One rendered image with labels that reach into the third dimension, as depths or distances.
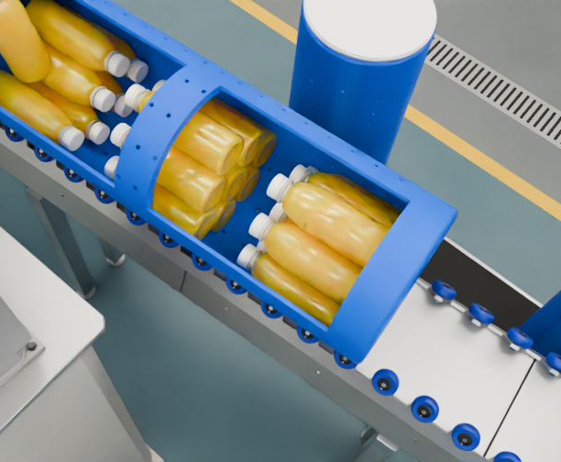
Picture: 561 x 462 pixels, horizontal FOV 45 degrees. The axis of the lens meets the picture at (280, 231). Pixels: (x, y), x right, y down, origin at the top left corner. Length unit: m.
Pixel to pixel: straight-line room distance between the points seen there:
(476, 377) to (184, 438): 1.08
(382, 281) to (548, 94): 2.09
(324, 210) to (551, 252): 1.62
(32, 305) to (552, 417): 0.85
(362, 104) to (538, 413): 0.71
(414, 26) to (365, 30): 0.11
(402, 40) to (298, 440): 1.20
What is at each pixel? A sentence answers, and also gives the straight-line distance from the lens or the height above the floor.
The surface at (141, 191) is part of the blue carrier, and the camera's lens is 1.07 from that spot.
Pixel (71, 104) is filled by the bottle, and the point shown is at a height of 1.03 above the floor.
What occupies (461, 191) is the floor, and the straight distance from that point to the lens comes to 2.54.
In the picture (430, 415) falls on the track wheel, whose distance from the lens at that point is 1.16.
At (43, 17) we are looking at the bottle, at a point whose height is 1.14.
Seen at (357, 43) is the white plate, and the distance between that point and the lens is 1.42.
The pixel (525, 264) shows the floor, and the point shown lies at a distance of 2.48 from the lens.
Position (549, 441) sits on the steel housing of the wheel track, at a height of 0.93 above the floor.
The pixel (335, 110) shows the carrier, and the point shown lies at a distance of 1.53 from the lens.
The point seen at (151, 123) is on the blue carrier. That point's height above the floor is 1.22.
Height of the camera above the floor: 2.05
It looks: 62 degrees down
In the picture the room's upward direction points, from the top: 9 degrees clockwise
